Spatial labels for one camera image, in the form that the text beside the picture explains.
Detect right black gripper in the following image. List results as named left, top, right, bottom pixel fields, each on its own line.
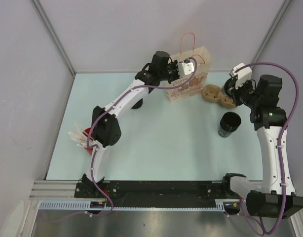
left=227, top=76, right=261, bottom=109

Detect transparent dark cup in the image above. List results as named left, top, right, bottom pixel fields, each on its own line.
left=221, top=79, right=235, bottom=98

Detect short black coffee cup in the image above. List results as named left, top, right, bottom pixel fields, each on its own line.
left=132, top=99, right=143, bottom=109

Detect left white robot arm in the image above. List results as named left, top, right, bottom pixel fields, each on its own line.
left=81, top=51, right=186, bottom=198

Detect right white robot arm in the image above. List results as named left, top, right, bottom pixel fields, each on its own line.
left=221, top=75, right=303, bottom=219

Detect tall black coffee cup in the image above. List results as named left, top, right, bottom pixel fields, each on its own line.
left=218, top=112, right=241, bottom=138

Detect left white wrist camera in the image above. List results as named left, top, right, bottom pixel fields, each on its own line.
left=177, top=58, right=194, bottom=78

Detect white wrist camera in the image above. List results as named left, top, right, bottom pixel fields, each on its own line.
left=229, top=63, right=252, bottom=89
left=177, top=58, right=194, bottom=78

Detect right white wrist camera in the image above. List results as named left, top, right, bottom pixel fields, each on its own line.
left=229, top=63, right=252, bottom=89

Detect white slotted cable duct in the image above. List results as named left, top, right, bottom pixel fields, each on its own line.
left=39, top=199, right=240, bottom=211

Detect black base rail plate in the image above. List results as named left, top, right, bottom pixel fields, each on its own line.
left=75, top=179, right=241, bottom=208

